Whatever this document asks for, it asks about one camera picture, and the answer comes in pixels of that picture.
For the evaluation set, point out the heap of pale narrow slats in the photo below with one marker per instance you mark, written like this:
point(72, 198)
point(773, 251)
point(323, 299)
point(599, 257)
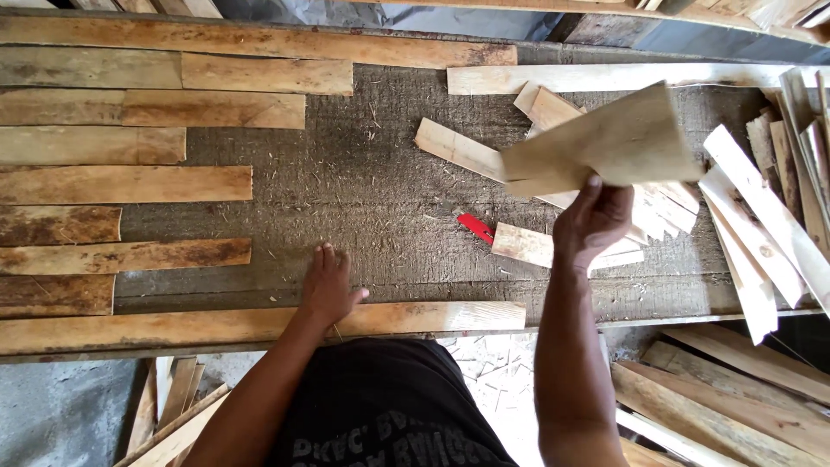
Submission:
point(765, 220)

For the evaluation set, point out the person's left hand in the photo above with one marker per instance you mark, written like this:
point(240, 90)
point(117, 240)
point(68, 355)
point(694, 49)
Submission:
point(327, 285)

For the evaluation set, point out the leaning bundle of wood strips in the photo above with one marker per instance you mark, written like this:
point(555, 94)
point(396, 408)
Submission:
point(172, 415)

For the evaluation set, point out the stack of background timber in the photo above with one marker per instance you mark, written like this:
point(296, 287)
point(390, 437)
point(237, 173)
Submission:
point(713, 13)

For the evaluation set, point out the scatter of white wood chips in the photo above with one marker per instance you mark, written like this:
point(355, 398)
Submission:
point(496, 370)

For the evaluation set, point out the black printed shirt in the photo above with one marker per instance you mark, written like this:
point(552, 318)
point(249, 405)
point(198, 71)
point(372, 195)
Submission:
point(382, 408)

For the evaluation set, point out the grey plastic sheet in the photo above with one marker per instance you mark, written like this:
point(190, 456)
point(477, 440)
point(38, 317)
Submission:
point(415, 16)

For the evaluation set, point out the heap of planks on floor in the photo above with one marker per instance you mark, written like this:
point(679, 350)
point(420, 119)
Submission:
point(726, 395)

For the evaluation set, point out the red flat marking tool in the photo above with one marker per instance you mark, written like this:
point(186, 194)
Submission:
point(475, 227)

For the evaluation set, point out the long pale wood strip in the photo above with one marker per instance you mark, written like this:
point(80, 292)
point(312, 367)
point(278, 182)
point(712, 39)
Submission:
point(616, 76)

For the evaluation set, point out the pile of pale wood offcuts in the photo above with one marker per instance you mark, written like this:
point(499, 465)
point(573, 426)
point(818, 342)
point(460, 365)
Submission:
point(525, 246)

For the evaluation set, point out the person's right hand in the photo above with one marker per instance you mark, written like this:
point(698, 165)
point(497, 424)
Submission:
point(590, 224)

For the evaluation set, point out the wide pale wood board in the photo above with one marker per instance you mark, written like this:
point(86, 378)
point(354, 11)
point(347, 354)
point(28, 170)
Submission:
point(603, 146)

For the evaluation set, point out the row of short brown slats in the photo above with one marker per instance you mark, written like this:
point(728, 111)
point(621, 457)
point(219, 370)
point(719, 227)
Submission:
point(117, 185)

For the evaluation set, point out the long brown plank with dark end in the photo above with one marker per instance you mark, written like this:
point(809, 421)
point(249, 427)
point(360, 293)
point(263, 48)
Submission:
point(246, 42)

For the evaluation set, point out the long brown plank with pale end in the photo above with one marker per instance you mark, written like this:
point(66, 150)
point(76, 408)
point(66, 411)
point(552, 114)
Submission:
point(194, 324)

